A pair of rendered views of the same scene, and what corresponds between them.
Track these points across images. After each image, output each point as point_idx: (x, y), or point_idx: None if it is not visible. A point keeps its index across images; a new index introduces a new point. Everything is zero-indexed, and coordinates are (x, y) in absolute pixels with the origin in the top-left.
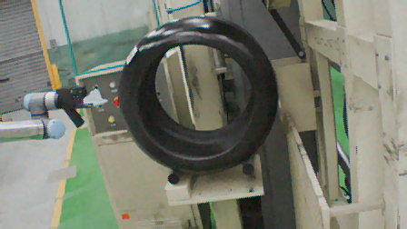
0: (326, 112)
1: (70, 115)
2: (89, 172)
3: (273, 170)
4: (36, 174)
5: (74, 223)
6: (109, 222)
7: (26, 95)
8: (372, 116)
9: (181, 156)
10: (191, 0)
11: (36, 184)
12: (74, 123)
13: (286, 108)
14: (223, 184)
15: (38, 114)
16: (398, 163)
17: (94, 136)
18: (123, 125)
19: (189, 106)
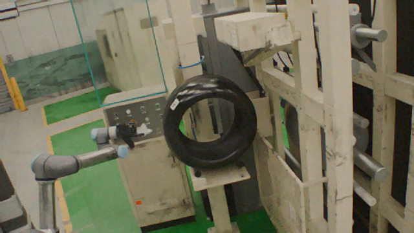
0: (277, 125)
1: (127, 142)
2: (79, 171)
3: None
4: (29, 178)
5: (83, 214)
6: (113, 209)
7: (92, 131)
8: (314, 133)
9: (204, 160)
10: (195, 60)
11: (33, 188)
12: (130, 145)
13: None
14: (224, 174)
15: (103, 143)
16: (335, 160)
17: None
18: (136, 139)
19: None
